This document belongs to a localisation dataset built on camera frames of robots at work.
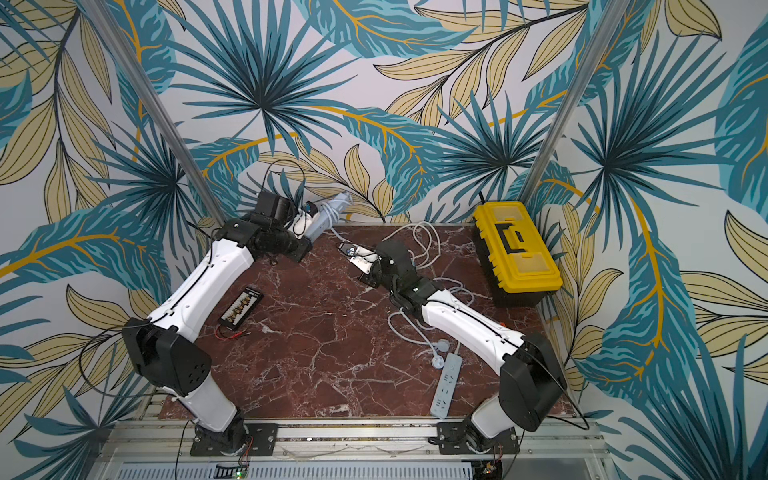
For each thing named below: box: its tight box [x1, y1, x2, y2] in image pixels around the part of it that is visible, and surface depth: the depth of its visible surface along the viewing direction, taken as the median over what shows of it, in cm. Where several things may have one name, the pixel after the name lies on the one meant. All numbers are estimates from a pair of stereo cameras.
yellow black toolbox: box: [473, 201, 563, 308], surface depth 93 cm
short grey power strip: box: [430, 353, 463, 419], surface depth 82 cm
